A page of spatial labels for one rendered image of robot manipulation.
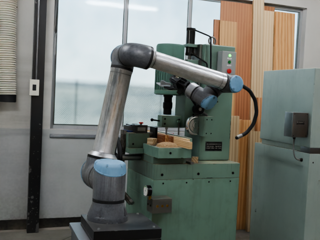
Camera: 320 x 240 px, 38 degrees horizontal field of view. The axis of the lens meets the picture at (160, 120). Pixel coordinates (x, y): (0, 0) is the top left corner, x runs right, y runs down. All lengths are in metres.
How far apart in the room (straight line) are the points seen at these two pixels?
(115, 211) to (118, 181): 0.14
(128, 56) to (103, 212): 0.74
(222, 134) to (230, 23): 1.71
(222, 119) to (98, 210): 1.14
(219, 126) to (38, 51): 1.72
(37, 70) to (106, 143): 1.75
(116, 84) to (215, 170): 0.88
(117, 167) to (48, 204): 2.06
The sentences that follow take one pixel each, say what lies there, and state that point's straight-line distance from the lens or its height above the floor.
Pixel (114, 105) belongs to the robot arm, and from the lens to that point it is 2.30.
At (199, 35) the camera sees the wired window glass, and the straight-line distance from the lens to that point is 4.49.
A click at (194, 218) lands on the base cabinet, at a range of 2.82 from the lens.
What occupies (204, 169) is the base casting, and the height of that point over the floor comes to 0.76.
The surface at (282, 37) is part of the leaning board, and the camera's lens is 4.71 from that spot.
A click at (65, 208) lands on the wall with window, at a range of 4.16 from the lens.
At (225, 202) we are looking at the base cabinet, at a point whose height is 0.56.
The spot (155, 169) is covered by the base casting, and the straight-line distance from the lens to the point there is 2.64.
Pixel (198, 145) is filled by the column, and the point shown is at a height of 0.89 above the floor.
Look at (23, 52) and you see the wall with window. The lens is 4.00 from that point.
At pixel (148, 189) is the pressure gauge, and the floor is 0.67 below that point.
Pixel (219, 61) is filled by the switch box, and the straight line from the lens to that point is 2.88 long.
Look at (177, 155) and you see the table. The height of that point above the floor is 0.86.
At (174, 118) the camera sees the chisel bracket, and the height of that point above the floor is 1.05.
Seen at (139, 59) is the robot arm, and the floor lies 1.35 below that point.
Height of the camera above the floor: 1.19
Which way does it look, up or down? 3 degrees down
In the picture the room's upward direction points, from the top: 3 degrees clockwise
